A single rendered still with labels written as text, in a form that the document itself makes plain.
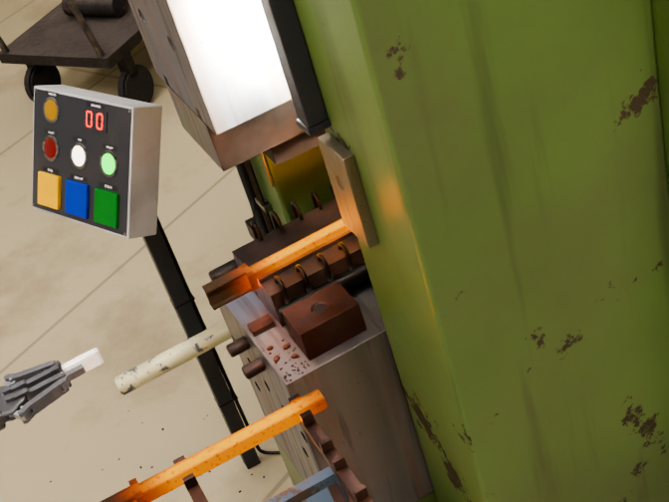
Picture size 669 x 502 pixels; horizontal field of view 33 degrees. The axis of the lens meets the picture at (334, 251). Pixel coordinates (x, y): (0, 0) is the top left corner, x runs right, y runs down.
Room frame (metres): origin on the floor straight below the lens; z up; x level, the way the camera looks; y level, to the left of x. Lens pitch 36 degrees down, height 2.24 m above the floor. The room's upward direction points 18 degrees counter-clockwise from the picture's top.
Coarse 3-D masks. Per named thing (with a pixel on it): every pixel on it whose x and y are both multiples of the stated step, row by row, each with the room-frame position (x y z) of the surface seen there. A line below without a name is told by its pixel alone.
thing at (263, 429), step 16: (304, 400) 1.36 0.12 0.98; (320, 400) 1.34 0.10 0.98; (272, 416) 1.34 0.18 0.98; (288, 416) 1.33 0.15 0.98; (240, 432) 1.33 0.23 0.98; (256, 432) 1.32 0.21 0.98; (272, 432) 1.32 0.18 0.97; (208, 448) 1.32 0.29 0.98; (224, 448) 1.31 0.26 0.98; (240, 448) 1.31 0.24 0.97; (176, 464) 1.31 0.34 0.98; (192, 464) 1.29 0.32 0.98; (208, 464) 1.29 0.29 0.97; (144, 480) 1.29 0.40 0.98; (160, 480) 1.28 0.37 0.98; (176, 480) 1.28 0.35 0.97; (112, 496) 1.28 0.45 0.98; (128, 496) 1.27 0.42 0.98; (144, 496) 1.27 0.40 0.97
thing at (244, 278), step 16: (336, 224) 1.76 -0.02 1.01; (304, 240) 1.74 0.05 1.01; (320, 240) 1.73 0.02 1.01; (272, 256) 1.73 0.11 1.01; (288, 256) 1.71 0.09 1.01; (240, 272) 1.69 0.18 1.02; (256, 272) 1.69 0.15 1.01; (208, 288) 1.68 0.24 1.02; (224, 288) 1.68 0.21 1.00; (240, 288) 1.69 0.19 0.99; (256, 288) 1.68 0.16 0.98; (224, 304) 1.67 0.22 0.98
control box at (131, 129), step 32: (64, 96) 2.27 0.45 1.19; (96, 96) 2.24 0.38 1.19; (64, 128) 2.25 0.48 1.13; (96, 128) 2.17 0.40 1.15; (128, 128) 2.10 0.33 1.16; (160, 128) 2.13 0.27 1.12; (64, 160) 2.22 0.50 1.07; (96, 160) 2.15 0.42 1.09; (128, 160) 2.07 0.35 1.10; (32, 192) 2.28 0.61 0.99; (64, 192) 2.20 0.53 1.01; (128, 192) 2.05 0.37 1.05; (96, 224) 2.10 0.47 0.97; (128, 224) 2.03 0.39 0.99
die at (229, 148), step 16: (176, 96) 1.77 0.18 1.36; (192, 112) 1.69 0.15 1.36; (272, 112) 1.66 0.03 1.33; (288, 112) 1.67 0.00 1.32; (192, 128) 1.74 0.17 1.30; (208, 128) 1.63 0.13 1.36; (240, 128) 1.65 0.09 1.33; (256, 128) 1.65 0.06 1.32; (272, 128) 1.66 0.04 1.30; (288, 128) 1.67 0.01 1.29; (208, 144) 1.67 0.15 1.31; (224, 144) 1.64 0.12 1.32; (240, 144) 1.64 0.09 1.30; (256, 144) 1.65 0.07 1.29; (272, 144) 1.66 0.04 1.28; (224, 160) 1.63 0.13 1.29; (240, 160) 1.64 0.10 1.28
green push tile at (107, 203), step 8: (96, 192) 2.11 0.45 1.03; (104, 192) 2.09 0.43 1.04; (112, 192) 2.08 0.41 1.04; (96, 200) 2.10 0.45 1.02; (104, 200) 2.09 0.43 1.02; (112, 200) 2.07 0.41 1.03; (96, 208) 2.10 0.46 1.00; (104, 208) 2.08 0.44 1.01; (112, 208) 2.06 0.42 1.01; (96, 216) 2.09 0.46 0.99; (104, 216) 2.07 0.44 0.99; (112, 216) 2.05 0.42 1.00; (104, 224) 2.07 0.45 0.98; (112, 224) 2.05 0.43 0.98
